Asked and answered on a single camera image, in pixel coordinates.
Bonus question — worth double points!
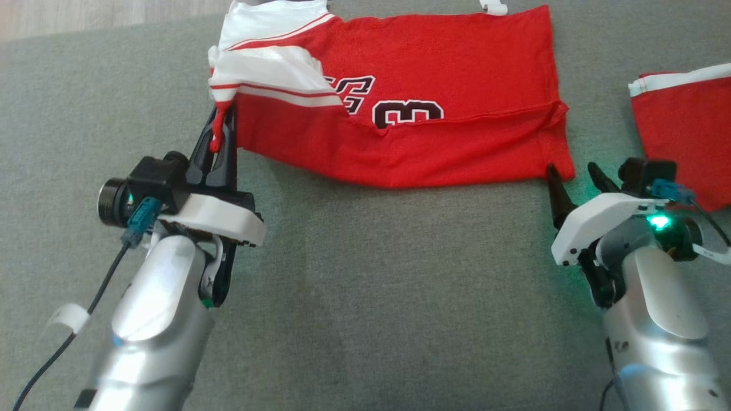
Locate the red jersey white sleeves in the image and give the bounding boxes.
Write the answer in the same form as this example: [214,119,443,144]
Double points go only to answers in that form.
[207,0,576,190]

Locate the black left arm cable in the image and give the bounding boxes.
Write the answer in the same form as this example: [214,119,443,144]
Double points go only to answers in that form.
[11,244,131,411]

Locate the teal left camera connector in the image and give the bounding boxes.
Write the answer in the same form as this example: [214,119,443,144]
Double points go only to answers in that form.
[121,196,160,249]

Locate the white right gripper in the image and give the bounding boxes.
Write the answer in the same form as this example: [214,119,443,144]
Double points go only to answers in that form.
[546,162,670,268]

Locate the red shorts white stripe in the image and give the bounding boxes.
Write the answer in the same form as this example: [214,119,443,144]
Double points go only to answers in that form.
[627,62,731,213]

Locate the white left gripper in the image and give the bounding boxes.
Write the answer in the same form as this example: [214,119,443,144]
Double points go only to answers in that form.
[155,106,267,248]

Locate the teal right camera connector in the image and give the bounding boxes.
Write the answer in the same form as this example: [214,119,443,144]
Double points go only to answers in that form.
[650,178,697,206]

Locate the white left cable tag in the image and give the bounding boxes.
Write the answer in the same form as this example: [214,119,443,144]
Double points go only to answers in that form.
[46,303,91,335]

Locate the large grey sofa seat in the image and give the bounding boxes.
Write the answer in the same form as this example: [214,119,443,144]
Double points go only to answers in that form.
[0,0,731,411]

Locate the white right cable tag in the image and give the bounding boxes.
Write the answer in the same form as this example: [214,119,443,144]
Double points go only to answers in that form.
[693,243,731,267]

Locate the white cable tag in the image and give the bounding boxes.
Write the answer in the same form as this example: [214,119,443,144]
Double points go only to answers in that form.
[46,303,91,335]
[693,243,731,267]

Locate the teal camera connector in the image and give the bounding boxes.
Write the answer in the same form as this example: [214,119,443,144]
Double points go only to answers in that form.
[650,178,697,206]
[121,196,160,249]

